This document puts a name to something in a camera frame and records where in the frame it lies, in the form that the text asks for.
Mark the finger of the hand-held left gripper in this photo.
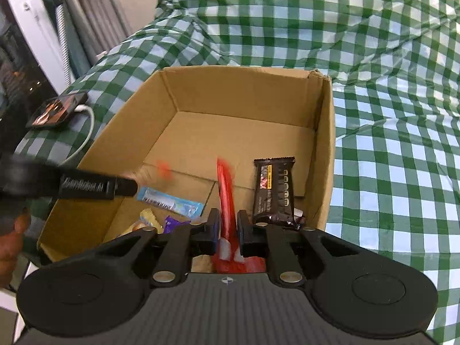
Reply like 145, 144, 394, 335
115, 176, 140, 199

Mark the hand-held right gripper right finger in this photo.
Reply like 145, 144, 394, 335
237, 210, 382, 288

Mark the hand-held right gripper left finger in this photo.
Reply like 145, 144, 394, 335
77, 208, 221, 288

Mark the yellow white snack bar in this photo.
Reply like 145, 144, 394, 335
124, 208, 164, 236

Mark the purple chocolate packet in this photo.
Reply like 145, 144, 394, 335
163, 215, 191, 234

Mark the small red snack packet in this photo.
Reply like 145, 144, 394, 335
211, 156, 268, 274

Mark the orange brown snack packet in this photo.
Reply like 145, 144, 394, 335
156, 160, 175, 180

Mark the light blue stick packet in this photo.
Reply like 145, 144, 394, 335
136, 186, 205, 218

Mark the dark brown snack bar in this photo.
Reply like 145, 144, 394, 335
252, 156, 306, 231

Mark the brown cardboard box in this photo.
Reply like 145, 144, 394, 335
36, 65, 336, 270

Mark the person's left hand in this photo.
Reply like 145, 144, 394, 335
0, 208, 31, 290

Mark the black smartphone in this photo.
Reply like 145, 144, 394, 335
26, 92, 89, 129

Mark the green checkered sofa cover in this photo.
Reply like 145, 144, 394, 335
14, 0, 460, 331

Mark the white charging cable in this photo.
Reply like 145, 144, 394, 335
63, 104, 96, 168

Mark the garment steamer with braided hose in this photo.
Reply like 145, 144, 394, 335
55, 3, 72, 83

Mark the white door frame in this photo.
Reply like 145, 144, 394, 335
2, 0, 69, 94

